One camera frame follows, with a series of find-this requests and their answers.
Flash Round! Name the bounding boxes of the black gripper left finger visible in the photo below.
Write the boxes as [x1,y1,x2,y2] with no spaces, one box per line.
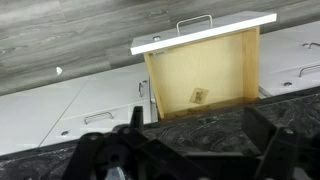
[61,105,208,180]

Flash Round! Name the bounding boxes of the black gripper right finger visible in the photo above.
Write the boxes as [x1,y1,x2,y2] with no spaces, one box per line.
[242,106,299,180]

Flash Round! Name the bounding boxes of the white-front wooden drawer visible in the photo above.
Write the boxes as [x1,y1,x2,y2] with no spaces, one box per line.
[129,10,278,121]

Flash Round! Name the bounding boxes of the white closed drawer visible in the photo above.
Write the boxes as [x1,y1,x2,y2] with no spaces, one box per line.
[39,99,153,148]
[259,59,320,98]

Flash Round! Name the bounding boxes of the white cabinet drawer right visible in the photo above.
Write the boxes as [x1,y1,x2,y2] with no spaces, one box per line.
[259,20,320,68]

